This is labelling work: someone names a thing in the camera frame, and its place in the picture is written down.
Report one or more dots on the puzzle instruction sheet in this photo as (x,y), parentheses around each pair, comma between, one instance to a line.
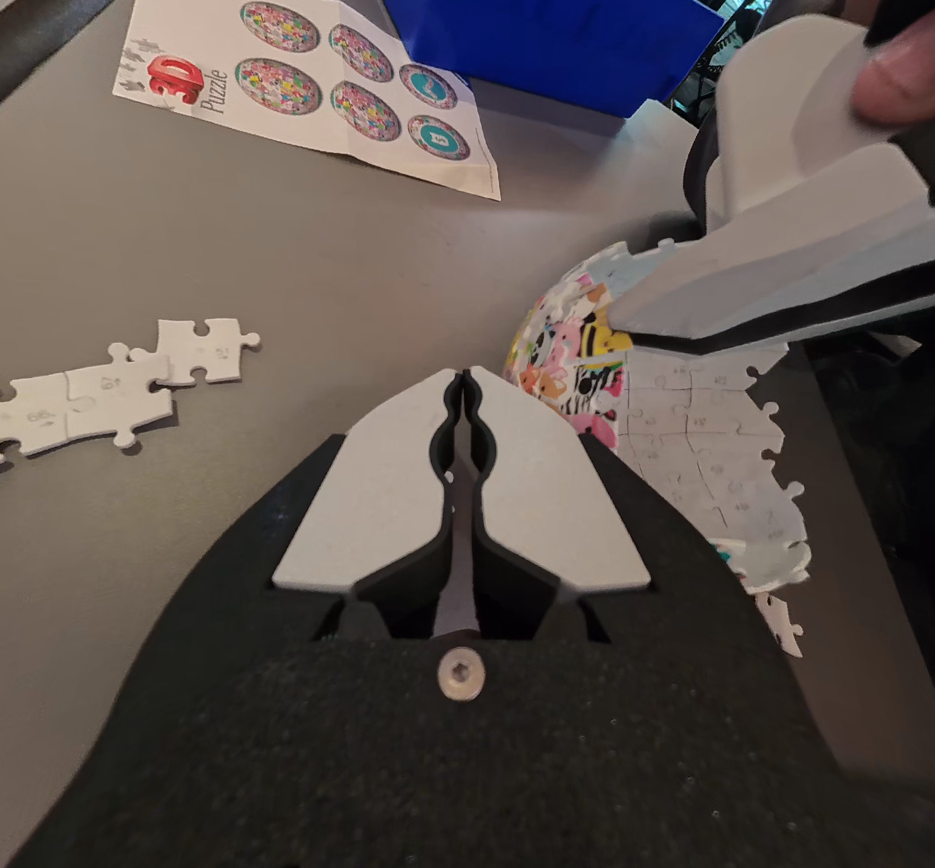
(292,101)

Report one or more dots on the joined white puzzle pieces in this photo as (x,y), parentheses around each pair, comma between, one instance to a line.
(87,408)

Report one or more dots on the blue plastic bin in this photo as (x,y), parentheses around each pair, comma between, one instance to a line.
(548,6)

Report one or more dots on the partly built puzzle ball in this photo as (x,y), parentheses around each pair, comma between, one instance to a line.
(701,444)

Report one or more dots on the person's right hand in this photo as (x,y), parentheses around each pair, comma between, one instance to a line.
(902,79)

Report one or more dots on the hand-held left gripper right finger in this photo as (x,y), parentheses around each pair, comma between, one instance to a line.
(555,503)

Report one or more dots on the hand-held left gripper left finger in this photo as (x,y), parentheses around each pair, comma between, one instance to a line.
(372,503)

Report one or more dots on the white puzzle piece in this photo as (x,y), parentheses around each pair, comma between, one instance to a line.
(778,623)
(204,349)

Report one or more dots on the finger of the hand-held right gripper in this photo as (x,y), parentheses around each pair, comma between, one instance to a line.
(840,317)
(789,240)

